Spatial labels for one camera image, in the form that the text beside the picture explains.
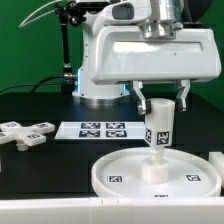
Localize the white marker board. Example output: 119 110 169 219
55 121 145 140

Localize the white cross table base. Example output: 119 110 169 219
0 121 55 152

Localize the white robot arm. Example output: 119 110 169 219
67 0 221 114

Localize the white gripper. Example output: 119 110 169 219
89 26 221 115

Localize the white front obstacle wall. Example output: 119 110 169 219
0 197 224 224

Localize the white obstacle wall block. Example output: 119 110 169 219
209 152 224 186

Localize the white round table top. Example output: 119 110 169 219
91 147 222 198

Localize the white cable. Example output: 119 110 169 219
18 0 64 29

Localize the black cable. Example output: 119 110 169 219
0 74 78 96

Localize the black camera stand pole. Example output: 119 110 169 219
55 1 86 95

